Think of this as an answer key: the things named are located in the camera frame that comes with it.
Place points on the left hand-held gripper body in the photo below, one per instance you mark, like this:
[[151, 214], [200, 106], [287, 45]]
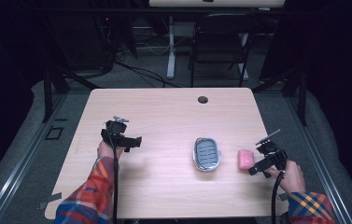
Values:
[[115, 132]]

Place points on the white desk leg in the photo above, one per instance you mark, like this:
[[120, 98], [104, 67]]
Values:
[[171, 46]]

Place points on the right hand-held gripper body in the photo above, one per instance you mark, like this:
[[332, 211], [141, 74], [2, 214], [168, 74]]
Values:
[[271, 151]]

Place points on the pink soap bar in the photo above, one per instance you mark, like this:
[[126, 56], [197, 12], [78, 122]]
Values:
[[246, 159]]

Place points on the black folding chair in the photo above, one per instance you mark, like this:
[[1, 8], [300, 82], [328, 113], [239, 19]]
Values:
[[220, 46]]

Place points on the person's right hand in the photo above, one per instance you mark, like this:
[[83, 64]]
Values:
[[289, 179]]

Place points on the grey tape strip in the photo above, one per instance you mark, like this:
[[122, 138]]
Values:
[[49, 200]]

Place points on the grey soap dish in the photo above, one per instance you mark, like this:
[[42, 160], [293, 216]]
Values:
[[207, 154]]

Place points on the black metal stand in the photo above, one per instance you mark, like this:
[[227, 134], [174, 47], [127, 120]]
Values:
[[55, 84], [292, 87]]

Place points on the person's left hand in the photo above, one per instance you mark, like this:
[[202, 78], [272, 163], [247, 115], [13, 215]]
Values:
[[106, 150]]

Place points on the dark equipment rack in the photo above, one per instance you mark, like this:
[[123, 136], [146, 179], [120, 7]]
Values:
[[83, 40]]

